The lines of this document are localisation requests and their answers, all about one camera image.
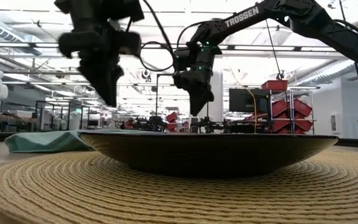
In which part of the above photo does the light blue cloth napkin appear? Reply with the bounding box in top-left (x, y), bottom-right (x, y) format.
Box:
top-left (4, 129), bottom-right (142, 154)

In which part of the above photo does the metal storage rack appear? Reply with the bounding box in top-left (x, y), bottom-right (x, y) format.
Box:
top-left (268, 88), bottom-right (316, 135)

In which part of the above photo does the round woven straw placemat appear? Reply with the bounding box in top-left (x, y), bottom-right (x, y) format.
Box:
top-left (0, 149), bottom-right (358, 224)

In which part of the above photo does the yellow hanging cable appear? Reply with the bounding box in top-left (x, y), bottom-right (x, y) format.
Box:
top-left (246, 88), bottom-right (258, 134)

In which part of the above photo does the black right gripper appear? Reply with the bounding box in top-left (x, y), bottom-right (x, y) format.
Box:
top-left (173, 70), bottom-right (214, 116)

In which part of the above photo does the thin black hanging cable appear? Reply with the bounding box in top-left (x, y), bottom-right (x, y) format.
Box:
top-left (264, 18), bottom-right (287, 80)

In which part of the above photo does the white wall box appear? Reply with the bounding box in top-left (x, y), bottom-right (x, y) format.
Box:
top-left (330, 111), bottom-right (344, 131)

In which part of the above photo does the tilted red storage bin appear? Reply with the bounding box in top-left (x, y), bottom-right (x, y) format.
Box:
top-left (292, 98), bottom-right (313, 118)
top-left (272, 99), bottom-right (288, 118)
top-left (272, 118), bottom-right (290, 132)
top-left (294, 119), bottom-right (313, 131)

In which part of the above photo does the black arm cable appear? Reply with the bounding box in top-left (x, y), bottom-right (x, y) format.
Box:
top-left (176, 20), bottom-right (217, 44)
top-left (139, 0), bottom-right (177, 73)

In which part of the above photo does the dark background workbench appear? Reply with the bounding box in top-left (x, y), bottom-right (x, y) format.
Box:
top-left (191, 116), bottom-right (272, 135)

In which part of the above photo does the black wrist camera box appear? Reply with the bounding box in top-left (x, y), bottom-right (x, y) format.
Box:
top-left (104, 0), bottom-right (145, 22)
top-left (173, 46), bottom-right (196, 72)

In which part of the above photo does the black cell frame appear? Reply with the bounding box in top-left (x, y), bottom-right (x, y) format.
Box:
top-left (35, 101), bottom-right (90, 132)

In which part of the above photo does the black monitor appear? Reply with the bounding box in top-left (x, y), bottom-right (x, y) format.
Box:
top-left (228, 88), bottom-right (272, 113)

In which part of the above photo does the white building column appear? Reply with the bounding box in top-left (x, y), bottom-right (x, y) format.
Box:
top-left (208, 70), bottom-right (224, 123)

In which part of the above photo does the patterned ceramic plate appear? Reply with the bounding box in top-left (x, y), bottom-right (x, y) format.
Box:
top-left (78, 132), bottom-right (339, 180)

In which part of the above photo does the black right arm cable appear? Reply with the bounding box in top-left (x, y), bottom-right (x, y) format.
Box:
top-left (176, 20), bottom-right (217, 44)

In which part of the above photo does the long ceiling light bar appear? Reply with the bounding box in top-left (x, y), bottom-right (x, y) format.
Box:
top-left (0, 42), bottom-right (358, 52)

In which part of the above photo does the flat red storage bin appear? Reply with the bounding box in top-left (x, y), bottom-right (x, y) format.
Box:
top-left (261, 79), bottom-right (288, 91)

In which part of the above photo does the small red background bin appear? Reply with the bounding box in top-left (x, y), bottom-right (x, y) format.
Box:
top-left (165, 111), bottom-right (179, 124)

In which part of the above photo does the dark background machinery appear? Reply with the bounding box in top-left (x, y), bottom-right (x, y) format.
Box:
top-left (122, 114), bottom-right (167, 131)

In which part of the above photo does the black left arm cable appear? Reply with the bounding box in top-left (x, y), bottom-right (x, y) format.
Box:
top-left (139, 0), bottom-right (177, 73)

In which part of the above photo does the wooden background desk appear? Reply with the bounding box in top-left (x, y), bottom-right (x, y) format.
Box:
top-left (0, 114), bottom-right (39, 134)

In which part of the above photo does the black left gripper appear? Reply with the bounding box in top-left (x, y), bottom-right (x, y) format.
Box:
top-left (57, 29), bottom-right (142, 107)

